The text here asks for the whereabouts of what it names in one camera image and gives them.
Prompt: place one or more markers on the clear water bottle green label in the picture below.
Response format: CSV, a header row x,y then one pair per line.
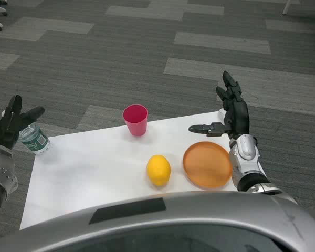
x,y
36,141

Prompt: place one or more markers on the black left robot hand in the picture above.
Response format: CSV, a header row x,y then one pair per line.
x,y
5,130

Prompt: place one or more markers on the silver robot chest black window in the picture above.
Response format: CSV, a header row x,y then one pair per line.
x,y
173,231

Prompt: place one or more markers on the white computer mouse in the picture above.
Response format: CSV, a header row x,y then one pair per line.
x,y
221,113

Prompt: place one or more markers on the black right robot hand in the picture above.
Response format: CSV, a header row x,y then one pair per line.
x,y
239,115

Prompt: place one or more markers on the orange plastic plate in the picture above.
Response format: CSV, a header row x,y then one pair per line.
x,y
207,165

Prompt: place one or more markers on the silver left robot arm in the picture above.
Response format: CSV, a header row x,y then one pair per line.
x,y
2,176

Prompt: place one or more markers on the yellow lemon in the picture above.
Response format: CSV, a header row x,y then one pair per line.
x,y
158,170

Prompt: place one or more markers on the white furniture leg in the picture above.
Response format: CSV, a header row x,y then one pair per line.
x,y
287,6

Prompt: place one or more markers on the pink plastic cup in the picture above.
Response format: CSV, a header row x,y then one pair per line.
x,y
137,126

